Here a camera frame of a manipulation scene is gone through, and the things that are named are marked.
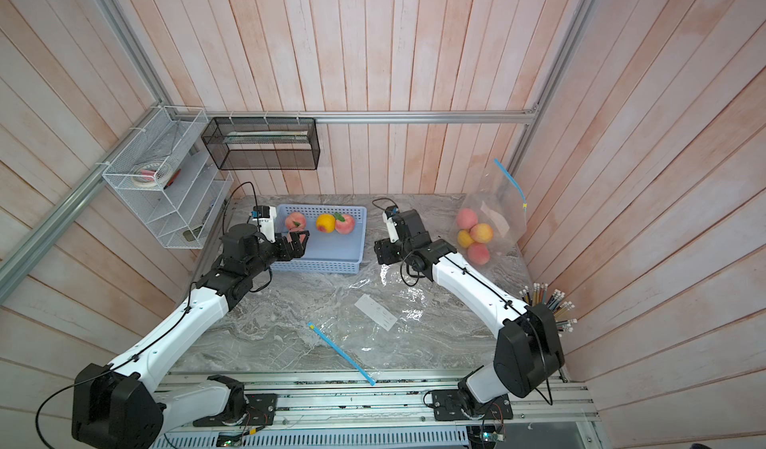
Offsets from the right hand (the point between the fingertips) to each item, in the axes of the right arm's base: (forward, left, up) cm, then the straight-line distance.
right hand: (385, 244), depth 85 cm
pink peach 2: (+18, +15, -12) cm, 26 cm away
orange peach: (+10, -32, -7) cm, 34 cm away
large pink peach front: (+17, -28, -7) cm, 34 cm away
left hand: (-2, +25, +5) cm, 25 cm away
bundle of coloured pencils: (-15, -45, -4) cm, 48 cm away
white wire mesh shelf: (+2, +55, +12) cm, 56 cm away
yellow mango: (+18, +22, -12) cm, 31 cm away
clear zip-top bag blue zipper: (+14, -35, -6) cm, 38 cm away
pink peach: (+17, +33, -10) cm, 38 cm away
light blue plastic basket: (+11, +20, -20) cm, 30 cm away
